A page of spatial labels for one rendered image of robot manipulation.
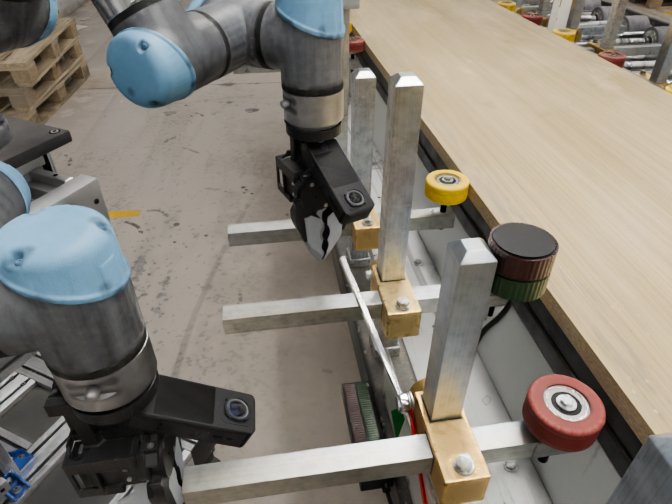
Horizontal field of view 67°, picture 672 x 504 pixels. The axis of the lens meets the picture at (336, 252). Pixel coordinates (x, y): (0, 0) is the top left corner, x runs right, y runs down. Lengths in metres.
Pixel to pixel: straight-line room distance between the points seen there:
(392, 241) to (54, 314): 0.48
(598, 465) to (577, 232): 0.36
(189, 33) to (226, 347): 1.46
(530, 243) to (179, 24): 0.39
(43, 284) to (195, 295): 1.78
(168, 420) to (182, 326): 1.55
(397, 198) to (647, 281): 0.38
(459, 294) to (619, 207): 0.58
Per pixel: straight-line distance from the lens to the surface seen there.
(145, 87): 0.55
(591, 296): 0.78
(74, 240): 0.36
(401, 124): 0.65
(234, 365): 1.84
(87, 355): 0.40
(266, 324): 0.75
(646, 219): 1.00
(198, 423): 0.48
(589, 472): 0.79
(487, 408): 0.96
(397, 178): 0.68
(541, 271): 0.48
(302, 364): 1.81
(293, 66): 0.61
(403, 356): 0.90
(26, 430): 1.61
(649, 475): 0.29
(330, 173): 0.64
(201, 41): 0.57
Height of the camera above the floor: 1.37
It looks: 37 degrees down
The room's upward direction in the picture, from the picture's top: straight up
